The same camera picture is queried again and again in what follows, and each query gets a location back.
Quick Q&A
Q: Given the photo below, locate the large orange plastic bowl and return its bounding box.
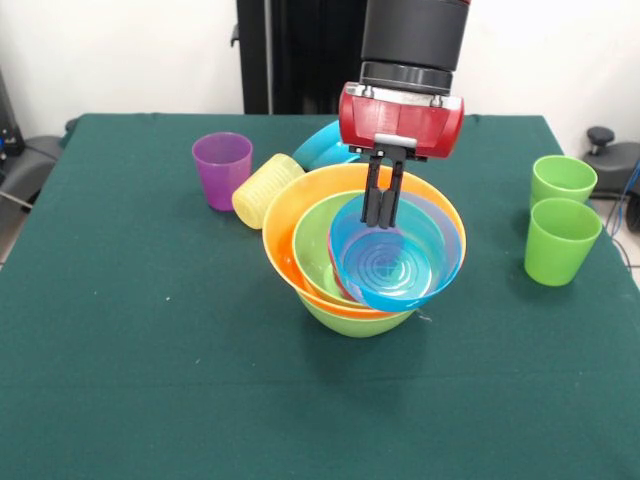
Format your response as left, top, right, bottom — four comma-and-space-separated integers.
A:
261, 162, 468, 320

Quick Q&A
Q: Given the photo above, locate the dark green table cloth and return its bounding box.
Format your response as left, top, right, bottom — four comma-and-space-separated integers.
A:
0, 113, 640, 480

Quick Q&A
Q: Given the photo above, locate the green plastic bowl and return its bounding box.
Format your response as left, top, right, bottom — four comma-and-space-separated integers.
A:
291, 190, 449, 308
297, 294, 419, 340

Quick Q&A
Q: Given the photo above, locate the yellow plastic cup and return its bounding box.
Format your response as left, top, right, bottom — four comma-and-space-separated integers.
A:
231, 152, 307, 231

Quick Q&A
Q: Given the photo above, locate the purple plastic cup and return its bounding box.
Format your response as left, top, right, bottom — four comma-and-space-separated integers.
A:
191, 131, 254, 212

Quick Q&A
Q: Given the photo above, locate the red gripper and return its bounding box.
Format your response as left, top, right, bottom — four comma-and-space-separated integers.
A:
338, 83, 466, 230

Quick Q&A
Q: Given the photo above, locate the black stand base with knob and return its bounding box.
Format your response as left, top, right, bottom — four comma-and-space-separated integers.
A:
585, 125, 640, 201

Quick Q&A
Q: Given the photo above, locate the translucent blue plastic bowl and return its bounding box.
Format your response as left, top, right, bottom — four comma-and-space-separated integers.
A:
327, 190, 464, 313

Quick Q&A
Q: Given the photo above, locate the red plastic cup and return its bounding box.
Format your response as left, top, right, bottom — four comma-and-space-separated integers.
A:
327, 232, 364, 304

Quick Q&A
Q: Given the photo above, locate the blue cable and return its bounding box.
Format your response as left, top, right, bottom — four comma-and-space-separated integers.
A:
607, 164, 640, 236

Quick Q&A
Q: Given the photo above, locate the green plastic cup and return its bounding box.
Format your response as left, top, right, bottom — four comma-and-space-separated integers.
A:
524, 197, 604, 288
529, 155, 599, 211

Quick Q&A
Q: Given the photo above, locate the ribbed cyan plastic bowl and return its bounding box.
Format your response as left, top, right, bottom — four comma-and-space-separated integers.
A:
292, 119, 362, 171

